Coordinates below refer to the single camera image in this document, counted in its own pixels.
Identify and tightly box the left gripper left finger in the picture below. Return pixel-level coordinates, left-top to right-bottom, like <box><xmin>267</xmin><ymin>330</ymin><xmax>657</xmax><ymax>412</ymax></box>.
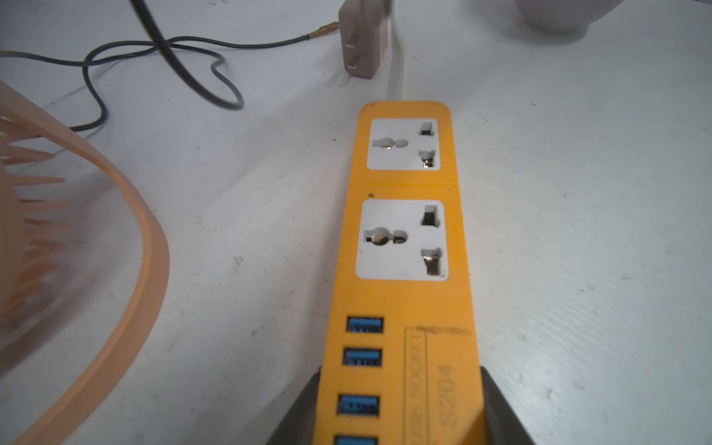
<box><xmin>266</xmin><ymin>369</ymin><xmax>321</xmax><ymax>445</ymax></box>

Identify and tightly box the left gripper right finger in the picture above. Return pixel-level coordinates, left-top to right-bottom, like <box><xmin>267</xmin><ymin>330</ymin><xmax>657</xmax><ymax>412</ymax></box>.
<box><xmin>480</xmin><ymin>366</ymin><xmax>535</xmax><ymax>445</ymax></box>

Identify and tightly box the white power strip cord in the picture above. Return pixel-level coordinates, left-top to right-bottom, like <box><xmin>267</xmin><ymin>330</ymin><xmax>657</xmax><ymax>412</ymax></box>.
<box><xmin>386</xmin><ymin>10</ymin><xmax>413</xmax><ymax>104</ymax></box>

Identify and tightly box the pink USB charger plug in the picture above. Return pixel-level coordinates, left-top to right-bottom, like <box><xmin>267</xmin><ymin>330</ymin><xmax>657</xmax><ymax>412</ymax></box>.
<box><xmin>339</xmin><ymin>0</ymin><xmax>389</xmax><ymax>79</ymax></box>

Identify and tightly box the black fan cable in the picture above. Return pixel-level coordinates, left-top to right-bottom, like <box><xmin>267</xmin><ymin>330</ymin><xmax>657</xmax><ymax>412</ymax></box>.
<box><xmin>0</xmin><ymin>20</ymin><xmax>341</xmax><ymax>134</ymax></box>

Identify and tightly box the purple bowl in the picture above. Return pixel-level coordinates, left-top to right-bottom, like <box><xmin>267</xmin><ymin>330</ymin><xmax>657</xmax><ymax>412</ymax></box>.
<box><xmin>515</xmin><ymin>0</ymin><xmax>623</xmax><ymax>35</ymax></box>

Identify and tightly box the dark blue fan cable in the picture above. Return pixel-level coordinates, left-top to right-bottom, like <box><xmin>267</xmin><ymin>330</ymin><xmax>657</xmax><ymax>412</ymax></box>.
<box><xmin>129</xmin><ymin>0</ymin><xmax>246</xmax><ymax>111</ymax></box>

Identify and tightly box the orange power strip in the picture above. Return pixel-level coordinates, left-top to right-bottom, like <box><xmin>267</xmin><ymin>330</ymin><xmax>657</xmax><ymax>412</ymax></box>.
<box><xmin>313</xmin><ymin>101</ymin><xmax>487</xmax><ymax>444</ymax></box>

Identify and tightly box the orange desk fan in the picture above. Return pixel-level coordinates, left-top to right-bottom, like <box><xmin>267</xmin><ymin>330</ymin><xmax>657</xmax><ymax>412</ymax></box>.
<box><xmin>0</xmin><ymin>80</ymin><xmax>172</xmax><ymax>445</ymax></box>

